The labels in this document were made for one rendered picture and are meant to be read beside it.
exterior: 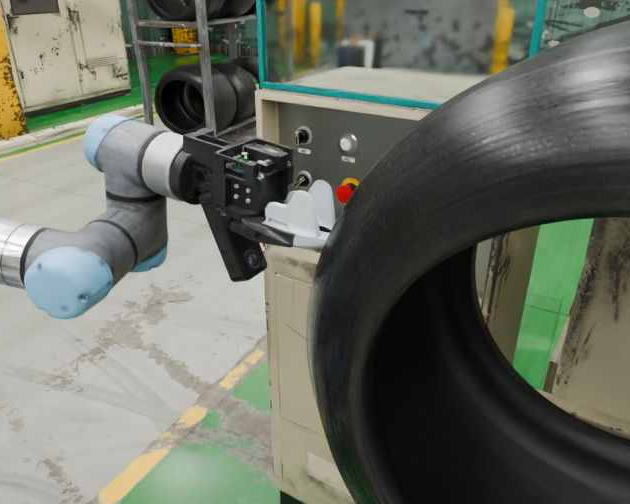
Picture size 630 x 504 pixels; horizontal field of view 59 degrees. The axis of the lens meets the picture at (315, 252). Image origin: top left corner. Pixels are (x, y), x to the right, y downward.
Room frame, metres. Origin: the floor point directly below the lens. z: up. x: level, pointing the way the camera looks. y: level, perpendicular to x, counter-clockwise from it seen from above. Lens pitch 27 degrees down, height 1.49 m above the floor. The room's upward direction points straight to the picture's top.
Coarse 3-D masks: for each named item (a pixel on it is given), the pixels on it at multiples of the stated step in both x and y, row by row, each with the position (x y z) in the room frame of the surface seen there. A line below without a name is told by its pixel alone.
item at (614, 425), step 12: (552, 396) 0.62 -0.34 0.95; (564, 408) 0.60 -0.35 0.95; (576, 408) 0.60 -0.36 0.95; (588, 408) 0.60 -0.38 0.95; (588, 420) 0.58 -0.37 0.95; (600, 420) 0.57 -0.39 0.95; (612, 420) 0.57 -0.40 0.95; (624, 420) 0.57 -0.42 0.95; (612, 432) 0.56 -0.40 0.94; (624, 432) 0.55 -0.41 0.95
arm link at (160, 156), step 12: (168, 132) 0.65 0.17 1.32; (156, 144) 0.62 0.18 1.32; (168, 144) 0.62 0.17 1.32; (180, 144) 0.61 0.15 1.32; (144, 156) 0.62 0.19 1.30; (156, 156) 0.61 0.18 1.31; (168, 156) 0.60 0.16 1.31; (144, 168) 0.61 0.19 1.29; (156, 168) 0.60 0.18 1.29; (168, 168) 0.60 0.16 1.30; (144, 180) 0.62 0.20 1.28; (156, 180) 0.60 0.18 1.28; (168, 180) 0.59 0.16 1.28; (156, 192) 0.62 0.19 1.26; (168, 192) 0.60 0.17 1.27
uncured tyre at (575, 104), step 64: (576, 64) 0.34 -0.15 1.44; (448, 128) 0.37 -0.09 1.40; (512, 128) 0.33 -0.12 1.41; (576, 128) 0.31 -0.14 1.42; (384, 192) 0.38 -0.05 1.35; (448, 192) 0.34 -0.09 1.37; (512, 192) 0.31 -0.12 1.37; (576, 192) 0.30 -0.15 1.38; (320, 256) 0.43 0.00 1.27; (384, 256) 0.36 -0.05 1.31; (448, 256) 0.33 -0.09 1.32; (320, 320) 0.39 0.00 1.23; (384, 320) 0.37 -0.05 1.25; (448, 320) 0.60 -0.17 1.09; (320, 384) 0.39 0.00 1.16; (384, 384) 0.51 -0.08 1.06; (448, 384) 0.57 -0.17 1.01; (512, 384) 0.56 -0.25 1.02; (384, 448) 0.38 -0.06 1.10; (448, 448) 0.50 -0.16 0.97; (512, 448) 0.53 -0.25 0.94; (576, 448) 0.51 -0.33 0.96
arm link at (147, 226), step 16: (112, 208) 0.64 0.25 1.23; (128, 208) 0.64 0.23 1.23; (144, 208) 0.64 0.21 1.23; (160, 208) 0.66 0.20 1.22; (128, 224) 0.61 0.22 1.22; (144, 224) 0.63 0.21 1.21; (160, 224) 0.66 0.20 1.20; (144, 240) 0.62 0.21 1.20; (160, 240) 0.66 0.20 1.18; (144, 256) 0.62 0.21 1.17; (160, 256) 0.66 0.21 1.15
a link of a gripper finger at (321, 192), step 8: (320, 184) 0.55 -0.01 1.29; (328, 184) 0.54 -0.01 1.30; (312, 192) 0.55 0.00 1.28; (320, 192) 0.55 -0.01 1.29; (328, 192) 0.54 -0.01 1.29; (288, 200) 0.57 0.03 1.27; (320, 200) 0.55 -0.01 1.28; (328, 200) 0.54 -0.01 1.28; (320, 208) 0.55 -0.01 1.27; (328, 208) 0.54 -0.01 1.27; (320, 216) 0.55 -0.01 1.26; (328, 216) 0.54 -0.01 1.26; (320, 224) 0.54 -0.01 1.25; (328, 224) 0.54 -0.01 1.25; (328, 232) 0.53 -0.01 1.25
